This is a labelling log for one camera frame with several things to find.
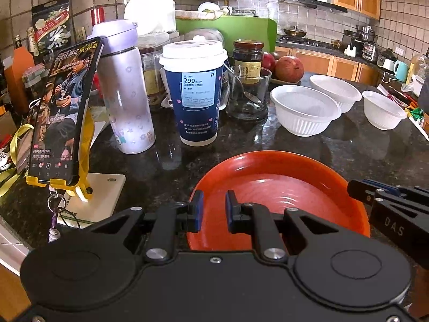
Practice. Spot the dark snack bag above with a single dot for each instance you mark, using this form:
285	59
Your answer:
53	26

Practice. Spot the teal mug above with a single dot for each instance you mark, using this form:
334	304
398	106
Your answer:
400	71

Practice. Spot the stack of plastic containers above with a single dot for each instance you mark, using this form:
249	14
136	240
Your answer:
204	37

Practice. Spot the light red apple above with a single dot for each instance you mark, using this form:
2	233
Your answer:
290	68

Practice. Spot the beige fruit tray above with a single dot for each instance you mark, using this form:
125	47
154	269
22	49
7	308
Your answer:
285	82

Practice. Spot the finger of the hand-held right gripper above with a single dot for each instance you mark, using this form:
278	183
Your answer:
362	191
395	191

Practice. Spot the metal spoon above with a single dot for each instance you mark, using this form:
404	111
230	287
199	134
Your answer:
253	98

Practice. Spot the gas stove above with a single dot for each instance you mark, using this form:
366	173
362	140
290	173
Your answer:
298	42

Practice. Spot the rice cooker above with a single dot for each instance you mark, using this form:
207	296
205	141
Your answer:
387	61

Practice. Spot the white plastic bag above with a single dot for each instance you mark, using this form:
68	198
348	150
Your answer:
150	13

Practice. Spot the dark red apple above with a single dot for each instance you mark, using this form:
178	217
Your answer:
268	62

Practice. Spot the purple water bottle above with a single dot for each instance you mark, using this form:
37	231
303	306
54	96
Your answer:
127	107

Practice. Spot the black smartphone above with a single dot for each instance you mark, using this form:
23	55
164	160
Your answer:
57	107

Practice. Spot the blender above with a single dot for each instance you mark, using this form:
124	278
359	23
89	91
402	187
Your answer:
369	47

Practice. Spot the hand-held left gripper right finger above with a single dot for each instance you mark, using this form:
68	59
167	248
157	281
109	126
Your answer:
230	208

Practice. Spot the blue paper cup white lid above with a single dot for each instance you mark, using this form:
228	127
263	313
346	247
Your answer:
197	124

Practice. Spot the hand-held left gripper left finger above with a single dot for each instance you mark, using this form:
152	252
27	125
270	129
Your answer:
198	209

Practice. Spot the red patterned bags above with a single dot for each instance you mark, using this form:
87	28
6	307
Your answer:
402	99

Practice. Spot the white holder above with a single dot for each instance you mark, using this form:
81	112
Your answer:
350	52

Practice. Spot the green dish rack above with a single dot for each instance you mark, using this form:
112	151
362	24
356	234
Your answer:
214	9

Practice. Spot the wooden base cabinets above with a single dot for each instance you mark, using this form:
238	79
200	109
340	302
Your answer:
321	62

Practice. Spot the green cutting board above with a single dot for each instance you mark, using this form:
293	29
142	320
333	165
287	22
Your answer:
248	28

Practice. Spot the white ribbed plastic bowl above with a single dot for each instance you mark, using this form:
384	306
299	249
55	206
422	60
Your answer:
301	114
382	110
335	87

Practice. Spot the clear glass cup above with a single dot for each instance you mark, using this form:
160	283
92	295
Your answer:
234	107

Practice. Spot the clear plastic container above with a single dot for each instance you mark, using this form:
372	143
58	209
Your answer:
150	73

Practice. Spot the dark sauce jar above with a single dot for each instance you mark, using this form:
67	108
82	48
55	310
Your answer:
248	60

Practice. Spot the yellow ribbon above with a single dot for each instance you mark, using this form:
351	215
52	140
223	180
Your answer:
16	141

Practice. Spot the black kitchen appliance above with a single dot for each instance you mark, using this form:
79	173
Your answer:
353	40

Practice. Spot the wok with lid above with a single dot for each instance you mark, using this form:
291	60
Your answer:
295	33

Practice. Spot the orange plastic plate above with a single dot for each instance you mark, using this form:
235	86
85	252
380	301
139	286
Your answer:
285	167

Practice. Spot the red can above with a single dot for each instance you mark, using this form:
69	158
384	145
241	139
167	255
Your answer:
98	16

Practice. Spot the clear oil bottle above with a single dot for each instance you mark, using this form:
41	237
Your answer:
417	70

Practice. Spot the yellow phone stand white base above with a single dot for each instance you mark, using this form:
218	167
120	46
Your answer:
100	191

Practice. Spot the orange cardboard box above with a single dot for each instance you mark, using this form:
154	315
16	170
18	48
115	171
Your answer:
18	73

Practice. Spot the range hood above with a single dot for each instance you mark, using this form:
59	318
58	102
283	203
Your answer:
311	4

